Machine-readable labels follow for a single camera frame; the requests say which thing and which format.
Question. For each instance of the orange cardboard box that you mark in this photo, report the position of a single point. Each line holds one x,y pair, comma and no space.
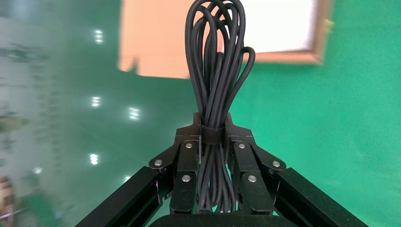
150,37

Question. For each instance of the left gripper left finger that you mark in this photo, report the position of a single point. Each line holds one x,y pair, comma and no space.
186,175

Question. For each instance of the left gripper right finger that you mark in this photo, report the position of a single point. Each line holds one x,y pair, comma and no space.
250,181

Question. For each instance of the green table mat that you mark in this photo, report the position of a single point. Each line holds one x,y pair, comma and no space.
329,125

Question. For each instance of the white printed instruction sheet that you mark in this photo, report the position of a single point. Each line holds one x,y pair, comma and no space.
282,25

